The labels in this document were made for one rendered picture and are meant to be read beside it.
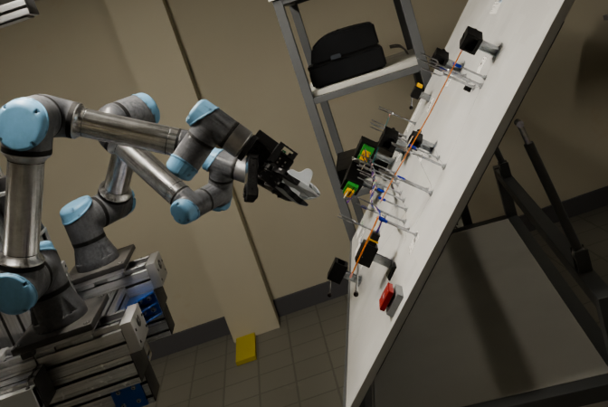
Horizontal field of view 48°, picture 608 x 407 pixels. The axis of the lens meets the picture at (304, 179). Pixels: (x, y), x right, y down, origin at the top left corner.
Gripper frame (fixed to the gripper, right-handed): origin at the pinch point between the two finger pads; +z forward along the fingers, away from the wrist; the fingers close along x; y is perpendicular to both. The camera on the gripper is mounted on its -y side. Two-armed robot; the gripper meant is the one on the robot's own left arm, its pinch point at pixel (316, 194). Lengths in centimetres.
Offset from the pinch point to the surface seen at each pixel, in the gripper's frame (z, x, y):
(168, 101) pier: -133, 58, -155
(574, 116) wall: 91, 147, -232
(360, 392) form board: 32, -46, 31
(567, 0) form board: 48, 35, 71
